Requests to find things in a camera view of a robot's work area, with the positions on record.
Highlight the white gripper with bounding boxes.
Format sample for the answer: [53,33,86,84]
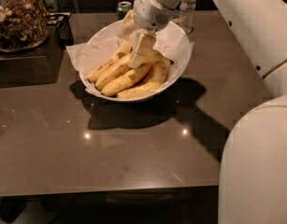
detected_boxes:
[117,0,174,68]

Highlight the long top banana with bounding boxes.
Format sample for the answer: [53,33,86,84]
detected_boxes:
[94,49,173,91]

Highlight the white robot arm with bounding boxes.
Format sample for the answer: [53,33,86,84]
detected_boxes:
[119,0,287,224]

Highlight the back left banana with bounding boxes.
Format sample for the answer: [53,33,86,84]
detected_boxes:
[86,39,131,83]

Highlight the front right banana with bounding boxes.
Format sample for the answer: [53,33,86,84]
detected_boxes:
[117,62,169,99]

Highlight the middle yellow banana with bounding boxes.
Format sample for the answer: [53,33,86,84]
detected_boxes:
[101,63,151,96]

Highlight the green soda can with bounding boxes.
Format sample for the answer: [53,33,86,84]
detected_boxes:
[117,1,132,20]

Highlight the white paper liner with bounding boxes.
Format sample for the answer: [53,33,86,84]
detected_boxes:
[65,10,195,99]

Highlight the clear plastic water bottle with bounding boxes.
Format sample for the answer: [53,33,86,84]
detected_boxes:
[179,0,197,34]

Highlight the small dark tray items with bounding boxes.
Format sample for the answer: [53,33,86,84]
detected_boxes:
[47,13,70,25]

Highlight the dark raised counter block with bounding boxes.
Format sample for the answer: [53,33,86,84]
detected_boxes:
[0,23,74,88]

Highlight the glass jar of nuts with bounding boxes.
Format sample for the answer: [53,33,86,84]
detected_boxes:
[0,0,49,52]

